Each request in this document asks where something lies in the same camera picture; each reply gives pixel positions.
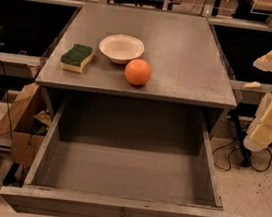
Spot grey cabinet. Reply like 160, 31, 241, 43
28, 0, 250, 152

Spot black cable left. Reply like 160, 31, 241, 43
0, 54, 25, 140

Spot brown cardboard box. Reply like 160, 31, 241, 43
0, 83, 46, 165

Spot orange fruit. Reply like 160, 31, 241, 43
125, 58, 152, 86

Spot green and yellow sponge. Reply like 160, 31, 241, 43
60, 44, 94, 73

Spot black table leg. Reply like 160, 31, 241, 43
231, 110, 252, 168

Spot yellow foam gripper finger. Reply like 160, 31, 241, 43
253, 50, 272, 72
243, 93, 272, 152

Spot white ceramic bowl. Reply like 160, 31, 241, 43
99, 34, 145, 65

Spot open grey top drawer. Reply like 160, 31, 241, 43
0, 80, 260, 217

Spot small yellow foam scrap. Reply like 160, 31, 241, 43
243, 81, 261, 89

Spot black floor cable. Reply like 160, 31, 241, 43
209, 136, 272, 178

